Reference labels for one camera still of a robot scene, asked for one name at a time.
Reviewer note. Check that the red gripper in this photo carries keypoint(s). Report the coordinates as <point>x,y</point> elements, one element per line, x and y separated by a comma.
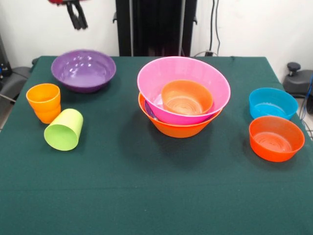
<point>57,1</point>

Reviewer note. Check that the orange cup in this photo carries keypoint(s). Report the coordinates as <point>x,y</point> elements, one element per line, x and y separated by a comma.
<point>44,102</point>

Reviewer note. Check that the large pink bowl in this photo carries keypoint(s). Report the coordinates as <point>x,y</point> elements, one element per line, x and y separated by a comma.
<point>183,71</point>

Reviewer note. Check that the green cup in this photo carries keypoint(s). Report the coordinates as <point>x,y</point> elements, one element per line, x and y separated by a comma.
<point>62,137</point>

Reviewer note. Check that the small red bowl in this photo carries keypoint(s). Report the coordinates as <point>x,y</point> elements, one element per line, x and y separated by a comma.
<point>276,149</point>
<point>185,98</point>

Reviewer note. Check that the large orange bowl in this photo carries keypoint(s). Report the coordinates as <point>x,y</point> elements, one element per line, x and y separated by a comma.
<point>176,131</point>

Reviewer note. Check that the black equipment case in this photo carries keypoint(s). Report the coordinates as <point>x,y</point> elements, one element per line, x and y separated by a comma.
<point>4,56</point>

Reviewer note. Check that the grey floor stand base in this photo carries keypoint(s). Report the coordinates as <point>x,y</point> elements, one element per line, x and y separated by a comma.
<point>14,80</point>
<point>298,83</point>

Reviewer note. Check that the small black plug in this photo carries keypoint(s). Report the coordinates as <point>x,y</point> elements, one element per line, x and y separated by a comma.
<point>208,53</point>

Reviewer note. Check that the dark green tablecloth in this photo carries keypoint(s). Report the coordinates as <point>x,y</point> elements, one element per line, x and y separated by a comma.
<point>97,183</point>

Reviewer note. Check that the small blue bowl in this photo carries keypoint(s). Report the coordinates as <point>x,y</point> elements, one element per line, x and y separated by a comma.
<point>271,107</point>

